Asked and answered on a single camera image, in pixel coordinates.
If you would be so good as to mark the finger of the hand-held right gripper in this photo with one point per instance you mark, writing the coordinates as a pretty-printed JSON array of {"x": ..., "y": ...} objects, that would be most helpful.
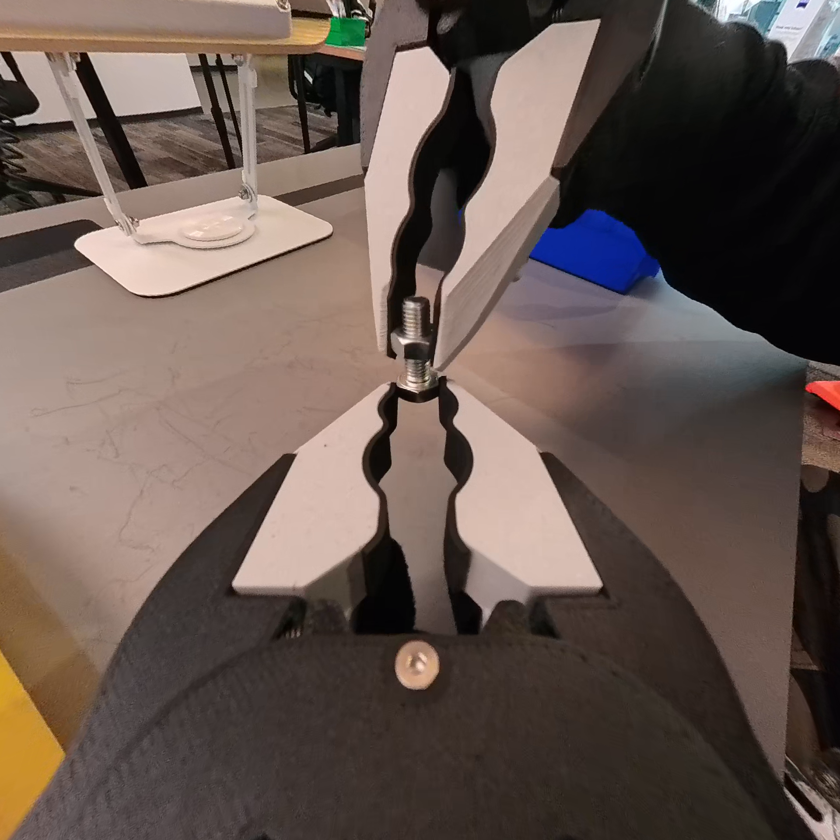
[
  {"x": 394, "y": 197},
  {"x": 512, "y": 197}
]

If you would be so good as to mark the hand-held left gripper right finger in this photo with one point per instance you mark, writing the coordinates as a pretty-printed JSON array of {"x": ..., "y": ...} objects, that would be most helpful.
[{"x": 518, "y": 525}]

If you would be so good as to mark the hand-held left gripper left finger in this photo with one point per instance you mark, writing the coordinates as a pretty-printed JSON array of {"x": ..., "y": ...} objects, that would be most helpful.
[{"x": 315, "y": 525}]

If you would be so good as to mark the silver bolt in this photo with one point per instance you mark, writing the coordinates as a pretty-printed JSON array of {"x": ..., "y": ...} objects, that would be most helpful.
[{"x": 416, "y": 315}]

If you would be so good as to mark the silver hex nut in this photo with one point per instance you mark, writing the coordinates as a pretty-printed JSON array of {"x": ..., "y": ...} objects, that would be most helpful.
[{"x": 410, "y": 342}]

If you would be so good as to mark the yellow plastic bin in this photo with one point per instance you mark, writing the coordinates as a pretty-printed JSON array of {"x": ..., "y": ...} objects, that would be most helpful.
[{"x": 19, "y": 754}]

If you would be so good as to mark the person's right hand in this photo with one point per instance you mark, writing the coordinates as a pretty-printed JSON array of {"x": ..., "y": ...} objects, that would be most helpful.
[{"x": 689, "y": 151}]

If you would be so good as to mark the green plastic bin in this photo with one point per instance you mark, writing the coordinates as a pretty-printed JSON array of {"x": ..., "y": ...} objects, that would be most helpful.
[{"x": 344, "y": 33}]

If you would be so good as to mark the blue plastic bin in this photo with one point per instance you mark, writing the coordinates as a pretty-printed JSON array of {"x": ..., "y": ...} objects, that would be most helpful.
[{"x": 590, "y": 253}]

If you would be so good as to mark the white stand with clear arms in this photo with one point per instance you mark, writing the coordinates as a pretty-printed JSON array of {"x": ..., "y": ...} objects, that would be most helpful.
[{"x": 275, "y": 229}]

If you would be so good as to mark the white flat device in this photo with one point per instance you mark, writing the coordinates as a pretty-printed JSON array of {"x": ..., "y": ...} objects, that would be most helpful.
[{"x": 131, "y": 16}]

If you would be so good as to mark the black metal table legs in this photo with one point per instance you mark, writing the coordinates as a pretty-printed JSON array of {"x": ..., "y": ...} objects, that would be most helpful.
[{"x": 113, "y": 124}]

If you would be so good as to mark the camouflage pants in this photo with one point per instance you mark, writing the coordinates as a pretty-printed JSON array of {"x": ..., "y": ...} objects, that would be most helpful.
[{"x": 817, "y": 590}]

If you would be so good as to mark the red plastic piece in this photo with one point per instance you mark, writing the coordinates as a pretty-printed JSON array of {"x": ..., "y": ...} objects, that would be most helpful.
[{"x": 827, "y": 394}]

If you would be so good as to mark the white banner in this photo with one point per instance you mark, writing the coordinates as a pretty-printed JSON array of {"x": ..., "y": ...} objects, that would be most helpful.
[{"x": 810, "y": 29}]

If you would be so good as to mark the black office chair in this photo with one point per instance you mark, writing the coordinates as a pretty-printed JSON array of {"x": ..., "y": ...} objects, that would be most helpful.
[{"x": 16, "y": 105}]

